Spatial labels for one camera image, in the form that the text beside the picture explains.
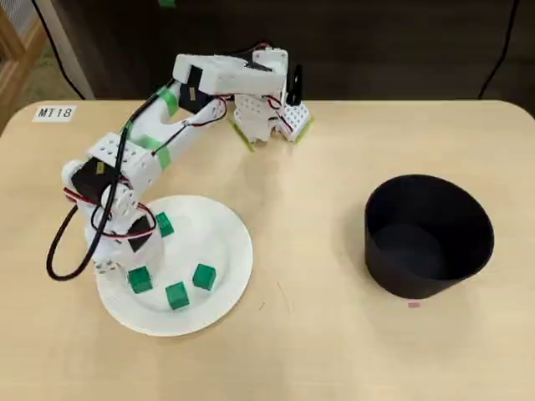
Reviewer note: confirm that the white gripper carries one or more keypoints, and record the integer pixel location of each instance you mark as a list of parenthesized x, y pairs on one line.
[(147, 247)]

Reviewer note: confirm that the green block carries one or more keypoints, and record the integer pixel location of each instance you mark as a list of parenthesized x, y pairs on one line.
[(140, 280), (164, 224), (176, 296), (204, 277)]

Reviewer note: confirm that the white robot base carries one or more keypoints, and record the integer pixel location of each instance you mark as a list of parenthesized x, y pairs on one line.
[(255, 113)]

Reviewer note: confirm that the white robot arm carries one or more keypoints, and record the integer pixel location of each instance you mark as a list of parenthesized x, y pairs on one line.
[(217, 75)]

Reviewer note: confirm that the white paper plate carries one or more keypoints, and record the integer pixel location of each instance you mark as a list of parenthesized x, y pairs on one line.
[(217, 234)]

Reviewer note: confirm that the green tape band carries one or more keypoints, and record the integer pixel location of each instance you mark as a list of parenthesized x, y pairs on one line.
[(169, 100), (161, 152)]

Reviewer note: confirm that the yellow-green base mat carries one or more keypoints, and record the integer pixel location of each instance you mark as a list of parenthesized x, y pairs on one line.
[(244, 140)]

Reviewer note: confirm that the white MT18 label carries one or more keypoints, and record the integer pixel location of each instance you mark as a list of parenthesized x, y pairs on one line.
[(54, 113)]

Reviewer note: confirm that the white pole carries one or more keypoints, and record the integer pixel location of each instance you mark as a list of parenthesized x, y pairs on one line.
[(67, 50)]

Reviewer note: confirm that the black clamp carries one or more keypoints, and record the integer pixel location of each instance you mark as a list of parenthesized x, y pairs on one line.
[(296, 83)]

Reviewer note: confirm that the green tape piece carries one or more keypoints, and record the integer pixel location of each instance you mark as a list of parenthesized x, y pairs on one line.
[(167, 2)]

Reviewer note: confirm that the small pink sticker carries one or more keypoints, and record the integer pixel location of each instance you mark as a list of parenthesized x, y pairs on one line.
[(414, 305)]

